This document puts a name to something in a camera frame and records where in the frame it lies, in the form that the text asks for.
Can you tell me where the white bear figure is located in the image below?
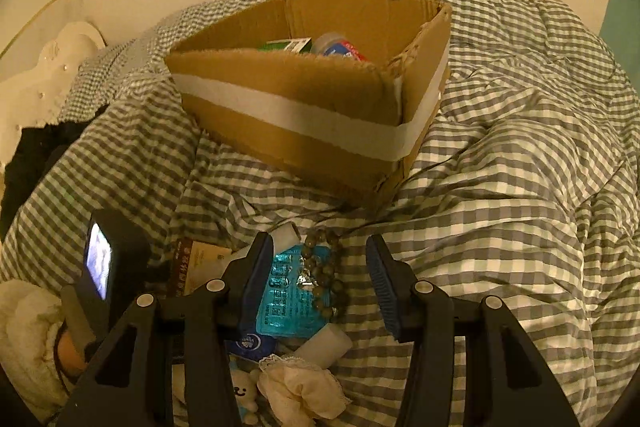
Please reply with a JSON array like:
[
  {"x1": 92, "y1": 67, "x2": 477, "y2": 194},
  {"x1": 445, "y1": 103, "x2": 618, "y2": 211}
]
[{"x1": 227, "y1": 367, "x2": 264, "y2": 426}]

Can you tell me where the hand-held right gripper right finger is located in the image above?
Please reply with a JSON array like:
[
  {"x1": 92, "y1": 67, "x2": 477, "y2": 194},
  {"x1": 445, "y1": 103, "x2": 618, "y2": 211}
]
[{"x1": 365, "y1": 234, "x2": 581, "y2": 427}]

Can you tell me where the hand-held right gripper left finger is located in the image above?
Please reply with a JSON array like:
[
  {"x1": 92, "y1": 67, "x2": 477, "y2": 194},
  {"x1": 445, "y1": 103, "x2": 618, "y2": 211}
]
[{"x1": 57, "y1": 232, "x2": 276, "y2": 427}]

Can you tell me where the person's left forearm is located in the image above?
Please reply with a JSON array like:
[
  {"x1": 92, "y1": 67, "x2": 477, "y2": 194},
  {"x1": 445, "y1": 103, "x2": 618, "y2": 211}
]
[{"x1": 0, "y1": 279, "x2": 87, "y2": 423}]

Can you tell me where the dark cloth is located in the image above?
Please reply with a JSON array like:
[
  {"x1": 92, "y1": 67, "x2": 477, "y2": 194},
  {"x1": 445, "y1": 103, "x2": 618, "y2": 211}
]
[{"x1": 0, "y1": 107, "x2": 112, "y2": 230}]

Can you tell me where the cardboard box with white tape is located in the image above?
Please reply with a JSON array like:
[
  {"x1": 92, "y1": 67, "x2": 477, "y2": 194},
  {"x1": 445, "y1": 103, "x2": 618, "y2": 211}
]
[{"x1": 164, "y1": 0, "x2": 453, "y2": 208}]

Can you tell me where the brown bead bracelet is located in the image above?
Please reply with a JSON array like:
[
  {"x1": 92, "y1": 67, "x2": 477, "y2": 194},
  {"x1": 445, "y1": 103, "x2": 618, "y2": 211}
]
[{"x1": 299, "y1": 227, "x2": 352, "y2": 324}]

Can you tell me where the green carton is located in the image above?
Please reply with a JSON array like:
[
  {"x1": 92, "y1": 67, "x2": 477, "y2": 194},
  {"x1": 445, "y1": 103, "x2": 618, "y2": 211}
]
[{"x1": 259, "y1": 38, "x2": 314, "y2": 54}]

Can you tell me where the blue foil packet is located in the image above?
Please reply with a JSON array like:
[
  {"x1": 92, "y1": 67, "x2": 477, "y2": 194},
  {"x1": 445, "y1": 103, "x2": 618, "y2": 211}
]
[{"x1": 255, "y1": 244, "x2": 335, "y2": 339}]

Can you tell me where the cream lace scrunchie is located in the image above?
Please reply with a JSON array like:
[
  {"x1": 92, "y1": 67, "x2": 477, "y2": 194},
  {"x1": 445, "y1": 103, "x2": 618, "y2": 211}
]
[{"x1": 256, "y1": 353, "x2": 354, "y2": 427}]

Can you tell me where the grey checkered blanket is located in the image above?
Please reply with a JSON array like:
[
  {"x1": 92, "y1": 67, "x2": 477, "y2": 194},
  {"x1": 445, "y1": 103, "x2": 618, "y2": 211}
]
[{"x1": 0, "y1": 0, "x2": 640, "y2": 427}]

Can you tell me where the blue packet with round label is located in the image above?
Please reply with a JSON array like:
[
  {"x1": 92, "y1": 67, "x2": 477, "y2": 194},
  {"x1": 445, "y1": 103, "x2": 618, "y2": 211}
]
[{"x1": 225, "y1": 332, "x2": 277, "y2": 361}]

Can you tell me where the bottle with red blue label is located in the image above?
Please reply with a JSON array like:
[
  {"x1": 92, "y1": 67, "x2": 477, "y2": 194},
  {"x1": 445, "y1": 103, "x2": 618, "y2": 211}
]
[{"x1": 312, "y1": 32, "x2": 372, "y2": 62}]

